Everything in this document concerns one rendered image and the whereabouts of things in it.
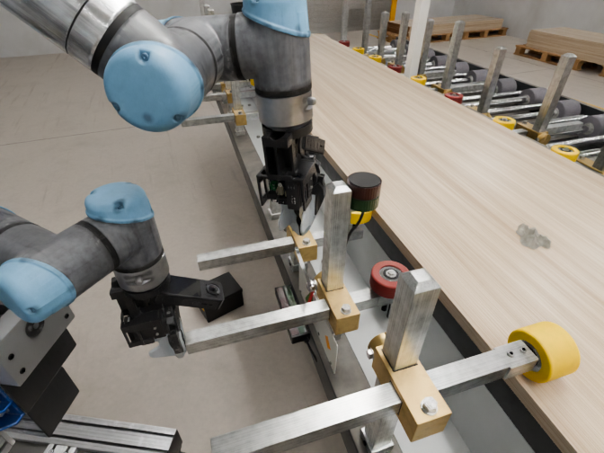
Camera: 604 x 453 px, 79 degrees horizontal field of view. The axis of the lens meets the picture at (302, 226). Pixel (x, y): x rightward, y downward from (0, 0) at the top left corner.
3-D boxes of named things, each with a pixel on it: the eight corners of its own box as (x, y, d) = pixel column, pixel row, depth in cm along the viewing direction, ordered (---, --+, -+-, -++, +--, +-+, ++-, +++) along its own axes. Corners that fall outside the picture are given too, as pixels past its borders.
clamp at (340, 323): (334, 335, 72) (336, 319, 69) (313, 288, 83) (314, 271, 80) (360, 329, 74) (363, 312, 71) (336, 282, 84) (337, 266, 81)
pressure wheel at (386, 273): (375, 327, 77) (383, 289, 70) (359, 299, 83) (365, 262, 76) (409, 318, 79) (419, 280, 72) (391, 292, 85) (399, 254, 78)
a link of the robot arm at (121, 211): (61, 200, 45) (118, 172, 51) (92, 265, 52) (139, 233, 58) (103, 218, 42) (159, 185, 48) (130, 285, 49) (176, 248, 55)
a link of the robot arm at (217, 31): (120, 28, 38) (224, 21, 37) (158, 13, 47) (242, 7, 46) (145, 103, 43) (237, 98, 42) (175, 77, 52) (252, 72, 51)
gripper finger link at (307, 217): (292, 251, 61) (287, 206, 56) (303, 230, 66) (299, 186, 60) (310, 254, 60) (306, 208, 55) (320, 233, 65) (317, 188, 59)
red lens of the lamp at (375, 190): (354, 202, 62) (355, 190, 60) (341, 185, 66) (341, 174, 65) (386, 197, 63) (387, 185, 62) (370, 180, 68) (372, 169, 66)
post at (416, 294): (368, 466, 69) (415, 288, 40) (360, 446, 72) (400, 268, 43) (385, 459, 70) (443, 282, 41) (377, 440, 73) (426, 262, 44)
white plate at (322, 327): (333, 374, 79) (335, 346, 73) (297, 288, 98) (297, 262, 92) (335, 373, 79) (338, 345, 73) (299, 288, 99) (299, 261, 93)
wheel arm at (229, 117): (182, 128, 167) (180, 119, 164) (182, 126, 169) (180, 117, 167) (274, 119, 177) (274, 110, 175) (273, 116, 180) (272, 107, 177)
